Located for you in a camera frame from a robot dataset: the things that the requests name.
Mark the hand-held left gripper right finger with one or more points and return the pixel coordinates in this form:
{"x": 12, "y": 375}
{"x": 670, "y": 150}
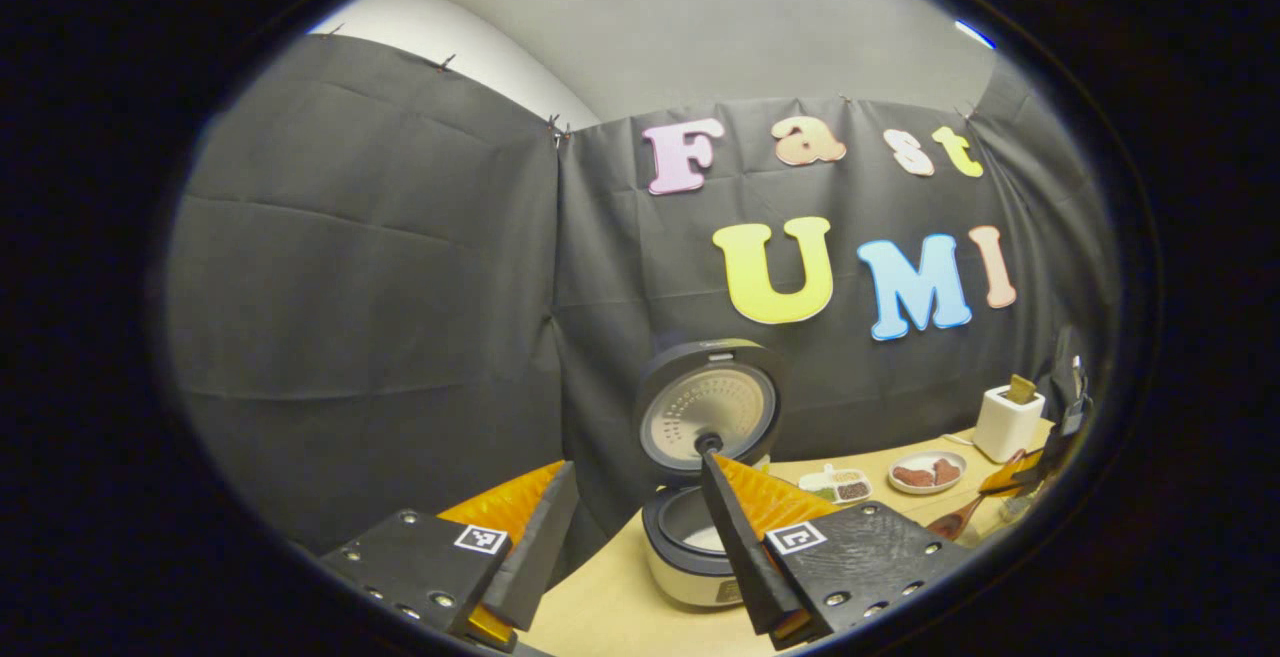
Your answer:
{"x": 735, "y": 547}

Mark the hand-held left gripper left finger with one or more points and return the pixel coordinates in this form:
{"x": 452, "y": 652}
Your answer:
{"x": 545, "y": 547}

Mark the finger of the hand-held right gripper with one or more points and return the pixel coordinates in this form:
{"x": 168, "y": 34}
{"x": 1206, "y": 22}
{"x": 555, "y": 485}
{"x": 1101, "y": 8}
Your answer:
{"x": 1010, "y": 472}

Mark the black silver rice cooker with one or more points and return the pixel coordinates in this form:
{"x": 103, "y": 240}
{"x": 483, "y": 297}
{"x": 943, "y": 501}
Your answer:
{"x": 672, "y": 567}

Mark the brown wooden spoon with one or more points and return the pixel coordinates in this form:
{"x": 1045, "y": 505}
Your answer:
{"x": 950, "y": 525}

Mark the white toaster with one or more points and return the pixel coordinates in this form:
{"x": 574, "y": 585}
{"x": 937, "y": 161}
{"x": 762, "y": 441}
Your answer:
{"x": 1005, "y": 432}

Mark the brown toast slice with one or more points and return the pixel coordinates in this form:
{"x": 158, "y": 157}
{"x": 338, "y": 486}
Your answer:
{"x": 1021, "y": 390}

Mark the red meat piece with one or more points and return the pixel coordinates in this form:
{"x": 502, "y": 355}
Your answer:
{"x": 910, "y": 477}
{"x": 945, "y": 470}

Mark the white round plate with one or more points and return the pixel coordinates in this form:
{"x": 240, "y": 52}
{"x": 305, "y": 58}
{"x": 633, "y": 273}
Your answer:
{"x": 927, "y": 485}

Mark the white divided grain dish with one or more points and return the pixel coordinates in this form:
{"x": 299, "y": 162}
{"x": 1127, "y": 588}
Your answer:
{"x": 835, "y": 485}

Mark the black backdrop cloth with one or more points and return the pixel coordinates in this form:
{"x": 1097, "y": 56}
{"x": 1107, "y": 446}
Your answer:
{"x": 350, "y": 287}

